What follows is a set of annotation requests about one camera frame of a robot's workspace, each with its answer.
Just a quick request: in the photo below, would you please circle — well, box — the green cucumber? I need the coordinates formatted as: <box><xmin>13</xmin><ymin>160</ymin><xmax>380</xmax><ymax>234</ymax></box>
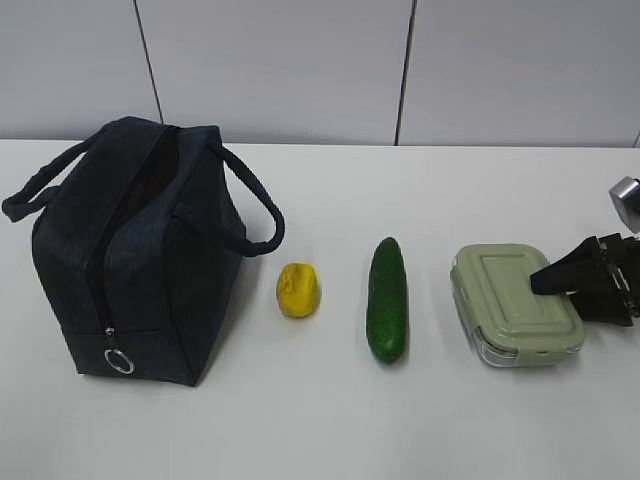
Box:
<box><xmin>366</xmin><ymin>237</ymin><xmax>409</xmax><ymax>365</ymax></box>

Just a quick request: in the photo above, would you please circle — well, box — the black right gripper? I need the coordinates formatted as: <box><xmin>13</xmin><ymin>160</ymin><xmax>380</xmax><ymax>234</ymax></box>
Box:
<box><xmin>530</xmin><ymin>233</ymin><xmax>639</xmax><ymax>327</ymax></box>

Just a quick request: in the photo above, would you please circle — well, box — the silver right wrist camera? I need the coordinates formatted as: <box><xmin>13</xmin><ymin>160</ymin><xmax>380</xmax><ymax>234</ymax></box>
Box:
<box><xmin>609</xmin><ymin>176</ymin><xmax>640</xmax><ymax>234</ymax></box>

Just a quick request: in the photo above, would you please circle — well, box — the navy blue lunch bag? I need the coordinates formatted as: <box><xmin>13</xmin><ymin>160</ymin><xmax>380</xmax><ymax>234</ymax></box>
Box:
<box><xmin>1</xmin><ymin>117</ymin><xmax>285</xmax><ymax>387</ymax></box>

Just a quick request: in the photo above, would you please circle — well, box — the yellow lemon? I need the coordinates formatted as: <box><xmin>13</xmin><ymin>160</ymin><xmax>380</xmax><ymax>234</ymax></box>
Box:
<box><xmin>276</xmin><ymin>263</ymin><xmax>320</xmax><ymax>319</ymax></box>

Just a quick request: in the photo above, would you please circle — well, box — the green lidded glass container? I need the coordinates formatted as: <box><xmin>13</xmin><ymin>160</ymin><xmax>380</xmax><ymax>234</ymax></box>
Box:
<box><xmin>450</xmin><ymin>244</ymin><xmax>585</xmax><ymax>368</ymax></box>

